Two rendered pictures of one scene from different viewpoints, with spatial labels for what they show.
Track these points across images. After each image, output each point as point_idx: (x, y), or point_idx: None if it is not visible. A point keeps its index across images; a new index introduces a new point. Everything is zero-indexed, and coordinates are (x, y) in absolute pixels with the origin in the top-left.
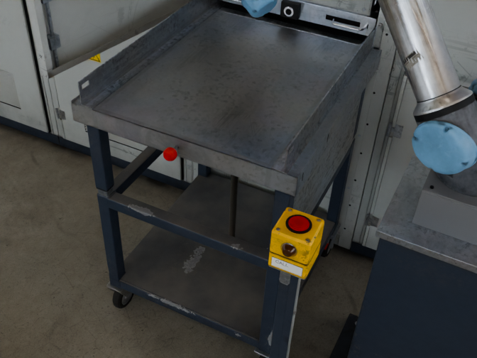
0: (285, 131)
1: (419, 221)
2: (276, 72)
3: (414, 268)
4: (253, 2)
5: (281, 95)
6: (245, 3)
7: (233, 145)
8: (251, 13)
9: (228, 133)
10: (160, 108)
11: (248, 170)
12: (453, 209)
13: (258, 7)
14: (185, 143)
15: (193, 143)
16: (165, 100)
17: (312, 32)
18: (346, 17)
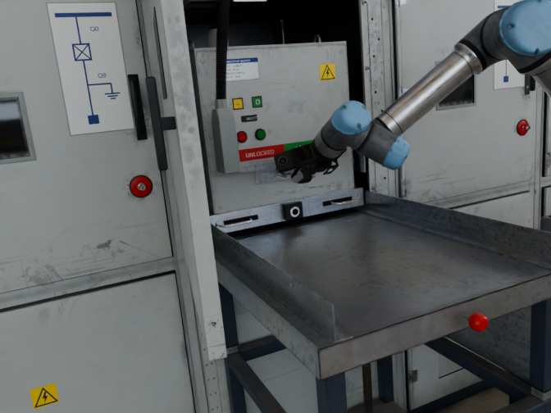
0: (485, 256)
1: None
2: (372, 242)
3: None
4: (403, 149)
5: (417, 247)
6: (393, 154)
7: (498, 279)
8: (401, 162)
9: (474, 277)
10: (390, 298)
11: (536, 290)
12: None
13: (408, 152)
14: (474, 302)
15: (482, 295)
16: (375, 293)
17: (320, 221)
18: (339, 197)
